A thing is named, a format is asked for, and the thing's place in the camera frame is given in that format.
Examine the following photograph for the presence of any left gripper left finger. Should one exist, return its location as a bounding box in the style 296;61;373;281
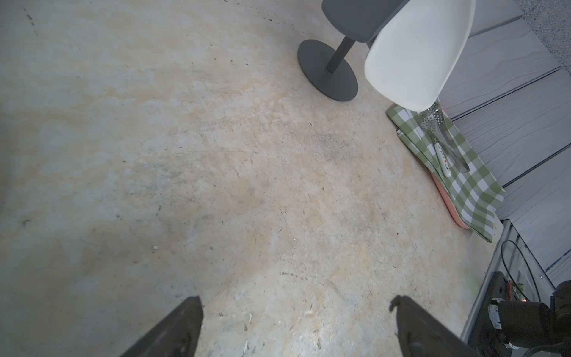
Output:
122;296;204;357

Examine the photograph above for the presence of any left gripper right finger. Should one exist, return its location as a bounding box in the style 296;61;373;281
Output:
390;295;479;357

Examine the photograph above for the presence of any cream spatula light wood handle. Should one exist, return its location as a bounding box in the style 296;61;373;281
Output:
364;0;476;112

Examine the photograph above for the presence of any grey spatula mint handle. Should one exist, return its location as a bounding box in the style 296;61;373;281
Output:
321;0;409;43

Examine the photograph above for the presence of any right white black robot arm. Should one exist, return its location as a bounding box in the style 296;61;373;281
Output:
467;272;570;356

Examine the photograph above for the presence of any grey utensil rack stand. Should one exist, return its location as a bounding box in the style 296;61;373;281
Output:
297;35;377;102

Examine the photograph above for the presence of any pink plate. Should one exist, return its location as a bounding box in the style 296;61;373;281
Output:
431;174;470;230

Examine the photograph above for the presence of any green checkered cloth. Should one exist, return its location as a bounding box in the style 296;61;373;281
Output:
387;102;506;242

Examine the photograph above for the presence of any metal spoon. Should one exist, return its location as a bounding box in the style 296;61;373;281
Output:
418;102;470;177

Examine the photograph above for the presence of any aluminium mounting rail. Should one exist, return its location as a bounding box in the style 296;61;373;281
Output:
460;220;556;344

